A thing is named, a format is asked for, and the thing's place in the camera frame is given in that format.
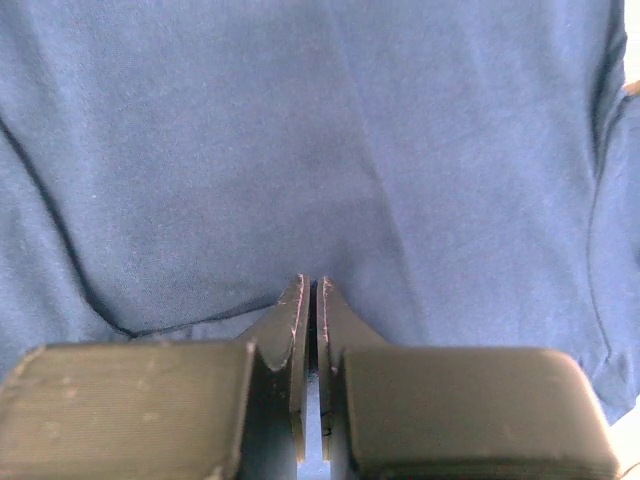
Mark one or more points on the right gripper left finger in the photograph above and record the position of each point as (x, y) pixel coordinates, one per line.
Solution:
(232, 409)

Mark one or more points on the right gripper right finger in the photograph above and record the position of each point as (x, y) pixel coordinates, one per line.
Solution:
(397, 412)

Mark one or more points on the navy blue t shirt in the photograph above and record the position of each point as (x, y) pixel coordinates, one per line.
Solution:
(459, 168)

